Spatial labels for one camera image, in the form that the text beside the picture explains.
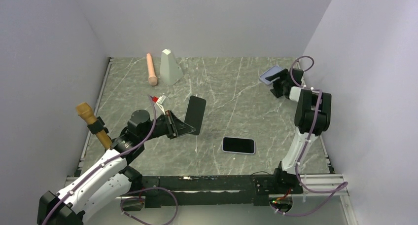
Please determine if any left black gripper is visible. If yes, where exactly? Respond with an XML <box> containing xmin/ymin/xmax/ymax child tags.
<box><xmin>140</xmin><ymin>110</ymin><xmax>196</xmax><ymax>142</ymax></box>

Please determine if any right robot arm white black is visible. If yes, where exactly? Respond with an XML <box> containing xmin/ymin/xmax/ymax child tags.
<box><xmin>260</xmin><ymin>66</ymin><xmax>332</xmax><ymax>193</ymax></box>

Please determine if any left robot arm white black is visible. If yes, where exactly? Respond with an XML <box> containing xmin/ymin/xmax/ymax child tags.
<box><xmin>37</xmin><ymin>110</ymin><xmax>196</xmax><ymax>225</ymax></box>

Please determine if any grey trapezoid block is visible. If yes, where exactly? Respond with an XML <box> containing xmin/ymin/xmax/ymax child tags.
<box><xmin>160</xmin><ymin>49</ymin><xmax>184</xmax><ymax>86</ymax></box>

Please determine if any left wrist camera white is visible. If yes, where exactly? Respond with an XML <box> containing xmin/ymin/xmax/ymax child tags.
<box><xmin>155</xmin><ymin>95</ymin><xmax>168</xmax><ymax>113</ymax></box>

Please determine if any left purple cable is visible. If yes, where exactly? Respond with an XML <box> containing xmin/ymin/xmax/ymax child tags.
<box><xmin>41</xmin><ymin>94</ymin><xmax>159</xmax><ymax>225</ymax></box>

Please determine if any purple cable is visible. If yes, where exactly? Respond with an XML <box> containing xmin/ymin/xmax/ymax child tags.
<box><xmin>270</xmin><ymin>55</ymin><xmax>349</xmax><ymax>217</ymax></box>
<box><xmin>41</xmin><ymin>94</ymin><xmax>159</xmax><ymax>225</ymax></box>

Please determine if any pink cylindrical handle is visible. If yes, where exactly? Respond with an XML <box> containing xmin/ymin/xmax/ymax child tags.
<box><xmin>146</xmin><ymin>53</ymin><xmax>158</xmax><ymax>86</ymax></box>

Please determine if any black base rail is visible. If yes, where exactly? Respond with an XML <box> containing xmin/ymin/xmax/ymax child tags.
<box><xmin>124</xmin><ymin>174</ymin><xmax>303</xmax><ymax>208</ymax></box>

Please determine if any wooden handle tool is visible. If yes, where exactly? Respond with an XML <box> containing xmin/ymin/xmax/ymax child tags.
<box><xmin>75</xmin><ymin>102</ymin><xmax>112</xmax><ymax>150</ymax></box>

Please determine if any aluminium frame rail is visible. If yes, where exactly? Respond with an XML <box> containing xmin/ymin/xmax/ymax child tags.
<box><xmin>65</xmin><ymin>174</ymin><xmax>349</xmax><ymax>200</ymax></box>

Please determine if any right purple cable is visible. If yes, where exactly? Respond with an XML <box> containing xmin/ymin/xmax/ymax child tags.
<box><xmin>270</xmin><ymin>55</ymin><xmax>349</xmax><ymax>217</ymax></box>

